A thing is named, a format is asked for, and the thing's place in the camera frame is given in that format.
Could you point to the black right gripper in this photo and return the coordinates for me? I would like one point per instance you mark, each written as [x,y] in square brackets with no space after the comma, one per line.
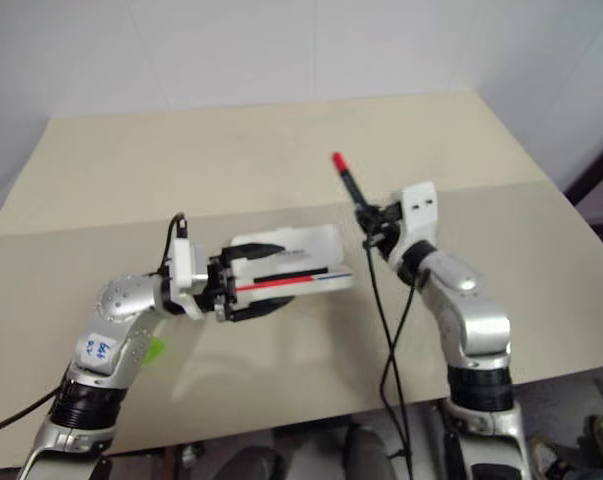
[390,220]

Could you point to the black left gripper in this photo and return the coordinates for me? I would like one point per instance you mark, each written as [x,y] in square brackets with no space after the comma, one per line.
[220,287]

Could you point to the white pencil case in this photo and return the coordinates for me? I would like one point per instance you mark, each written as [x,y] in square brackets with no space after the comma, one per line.
[301,260]

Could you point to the black marker with red cap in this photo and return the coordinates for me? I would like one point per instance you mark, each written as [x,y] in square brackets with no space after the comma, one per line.
[346,172]

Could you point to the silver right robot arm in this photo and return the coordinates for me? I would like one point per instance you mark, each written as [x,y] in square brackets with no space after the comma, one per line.
[473,320]

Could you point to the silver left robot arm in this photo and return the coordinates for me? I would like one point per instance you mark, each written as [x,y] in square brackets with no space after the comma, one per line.
[126,300]

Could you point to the small green object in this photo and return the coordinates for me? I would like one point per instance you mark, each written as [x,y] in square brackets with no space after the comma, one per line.
[155,350]

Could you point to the white label with blue writing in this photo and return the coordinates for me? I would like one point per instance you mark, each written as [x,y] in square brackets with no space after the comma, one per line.
[98,351]

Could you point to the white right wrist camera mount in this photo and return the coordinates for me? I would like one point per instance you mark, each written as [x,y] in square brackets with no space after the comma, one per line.
[421,210]

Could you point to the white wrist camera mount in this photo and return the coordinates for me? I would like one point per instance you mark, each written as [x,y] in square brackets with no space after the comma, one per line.
[183,265]
[421,210]

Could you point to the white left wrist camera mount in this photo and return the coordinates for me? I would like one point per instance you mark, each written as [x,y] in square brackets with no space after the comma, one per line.
[183,265]

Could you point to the dark brown door frame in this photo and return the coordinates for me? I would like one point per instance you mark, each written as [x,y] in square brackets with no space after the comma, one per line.
[596,170]

